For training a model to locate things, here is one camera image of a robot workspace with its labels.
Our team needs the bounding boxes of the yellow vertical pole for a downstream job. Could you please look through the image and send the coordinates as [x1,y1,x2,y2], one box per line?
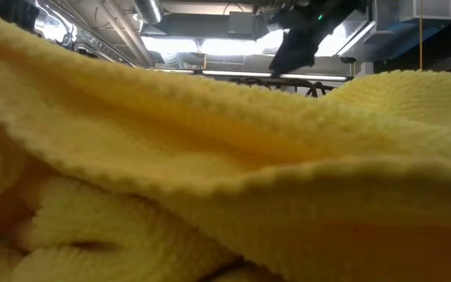
[418,0,424,71]

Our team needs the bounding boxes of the silver round air duct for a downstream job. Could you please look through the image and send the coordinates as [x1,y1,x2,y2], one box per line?
[133,0,164,25]

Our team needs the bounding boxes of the yellow microfiber towel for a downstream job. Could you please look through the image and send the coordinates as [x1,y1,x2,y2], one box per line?
[0,11,451,282]

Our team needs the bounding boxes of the ceiling light strip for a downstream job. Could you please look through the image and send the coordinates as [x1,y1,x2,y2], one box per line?
[146,68,354,82]

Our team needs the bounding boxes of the shiny foil-wrapped duct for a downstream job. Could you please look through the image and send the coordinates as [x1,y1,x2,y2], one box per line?
[33,0,136,66]

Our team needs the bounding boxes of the grey ceiling box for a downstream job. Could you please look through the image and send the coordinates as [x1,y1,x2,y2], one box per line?
[228,11,256,36]

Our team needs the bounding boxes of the white ceiling box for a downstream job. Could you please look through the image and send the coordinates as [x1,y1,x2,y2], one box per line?
[399,0,451,23]

